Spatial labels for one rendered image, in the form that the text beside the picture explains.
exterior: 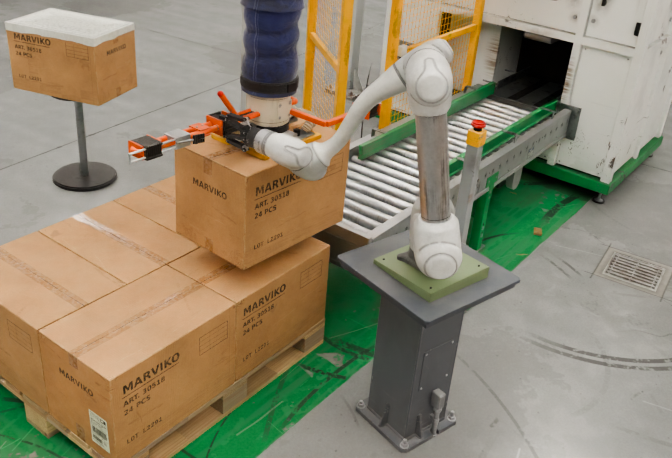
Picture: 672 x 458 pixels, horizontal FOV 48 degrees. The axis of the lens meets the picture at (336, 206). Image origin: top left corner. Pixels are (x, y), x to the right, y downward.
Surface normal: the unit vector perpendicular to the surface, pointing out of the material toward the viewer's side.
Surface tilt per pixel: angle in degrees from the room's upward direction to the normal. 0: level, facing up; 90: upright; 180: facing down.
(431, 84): 82
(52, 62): 90
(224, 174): 89
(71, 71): 90
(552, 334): 0
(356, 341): 0
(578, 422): 0
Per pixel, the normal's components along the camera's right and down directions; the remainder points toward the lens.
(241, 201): -0.64, 0.31
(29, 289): 0.07, -0.88
